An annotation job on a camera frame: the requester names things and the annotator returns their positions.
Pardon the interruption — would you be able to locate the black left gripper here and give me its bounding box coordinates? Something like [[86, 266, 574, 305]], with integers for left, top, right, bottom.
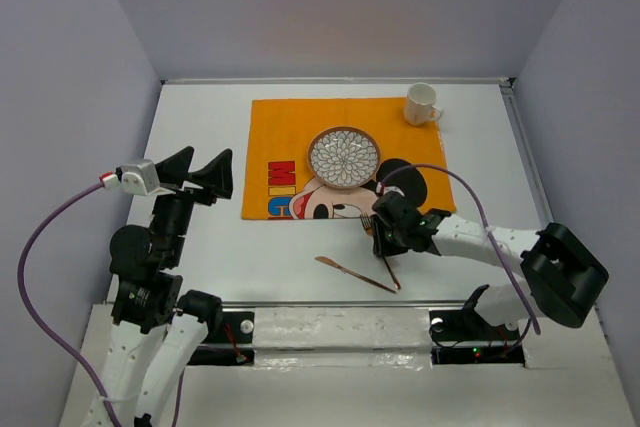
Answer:
[[152, 144, 234, 264]]

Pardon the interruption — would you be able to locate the copper fork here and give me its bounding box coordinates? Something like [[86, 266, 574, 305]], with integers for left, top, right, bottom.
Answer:
[[360, 214, 402, 290]]

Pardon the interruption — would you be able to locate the copper knife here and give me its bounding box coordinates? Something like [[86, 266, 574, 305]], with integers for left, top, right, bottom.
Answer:
[[314, 256, 401, 294]]

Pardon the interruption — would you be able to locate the orange cartoon mouse cloth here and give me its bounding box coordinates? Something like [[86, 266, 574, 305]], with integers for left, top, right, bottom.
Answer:
[[242, 97, 456, 220]]

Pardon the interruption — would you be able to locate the floral patterned ceramic plate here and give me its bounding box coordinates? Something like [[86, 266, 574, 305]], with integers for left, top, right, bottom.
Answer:
[[307, 126, 381, 189]]

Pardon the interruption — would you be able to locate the white cup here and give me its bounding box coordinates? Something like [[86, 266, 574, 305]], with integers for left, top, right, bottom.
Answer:
[[403, 82, 443, 126]]

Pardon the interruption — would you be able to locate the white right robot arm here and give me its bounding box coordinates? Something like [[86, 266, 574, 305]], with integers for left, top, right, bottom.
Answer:
[[373, 192, 609, 339]]

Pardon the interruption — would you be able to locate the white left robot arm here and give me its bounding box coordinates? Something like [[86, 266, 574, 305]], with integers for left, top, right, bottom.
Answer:
[[83, 146, 233, 426]]

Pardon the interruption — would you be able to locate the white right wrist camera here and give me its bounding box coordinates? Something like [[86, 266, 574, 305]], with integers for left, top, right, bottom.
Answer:
[[376, 183, 404, 196]]

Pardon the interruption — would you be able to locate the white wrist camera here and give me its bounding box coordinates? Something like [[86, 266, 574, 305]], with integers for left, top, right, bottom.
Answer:
[[100, 159, 173, 197], [376, 183, 404, 196]]

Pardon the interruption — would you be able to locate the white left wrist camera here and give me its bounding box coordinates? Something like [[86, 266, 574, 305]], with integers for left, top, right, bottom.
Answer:
[[100, 159, 173, 197]]

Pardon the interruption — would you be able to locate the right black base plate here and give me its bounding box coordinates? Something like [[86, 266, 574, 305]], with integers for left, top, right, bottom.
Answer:
[[429, 310, 525, 366]]

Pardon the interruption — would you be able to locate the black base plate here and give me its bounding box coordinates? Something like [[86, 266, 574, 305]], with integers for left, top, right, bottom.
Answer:
[[188, 310, 255, 367], [429, 310, 525, 366]]

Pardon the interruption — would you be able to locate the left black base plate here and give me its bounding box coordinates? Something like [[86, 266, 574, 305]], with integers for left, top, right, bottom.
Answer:
[[188, 310, 255, 367]]

